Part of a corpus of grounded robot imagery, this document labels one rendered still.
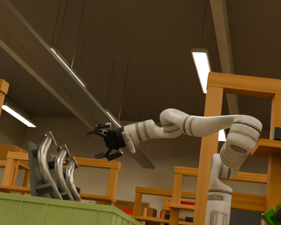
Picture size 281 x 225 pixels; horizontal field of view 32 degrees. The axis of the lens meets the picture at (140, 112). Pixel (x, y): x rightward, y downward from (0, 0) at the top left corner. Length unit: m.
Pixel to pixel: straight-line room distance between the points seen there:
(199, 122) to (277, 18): 6.14
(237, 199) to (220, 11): 4.51
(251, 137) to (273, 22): 6.33
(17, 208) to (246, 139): 0.72
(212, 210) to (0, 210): 0.78
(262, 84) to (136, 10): 5.11
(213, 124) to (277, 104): 1.29
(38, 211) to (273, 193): 1.56
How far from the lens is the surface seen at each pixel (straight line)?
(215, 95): 2.84
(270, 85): 2.91
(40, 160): 1.64
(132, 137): 1.76
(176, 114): 1.72
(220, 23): 7.28
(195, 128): 1.65
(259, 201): 2.82
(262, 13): 7.58
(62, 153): 1.86
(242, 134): 1.52
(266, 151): 2.78
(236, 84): 2.88
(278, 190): 2.76
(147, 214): 12.19
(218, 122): 1.61
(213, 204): 1.89
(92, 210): 1.46
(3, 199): 1.56
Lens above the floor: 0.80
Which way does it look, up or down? 17 degrees up
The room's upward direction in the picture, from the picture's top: 8 degrees clockwise
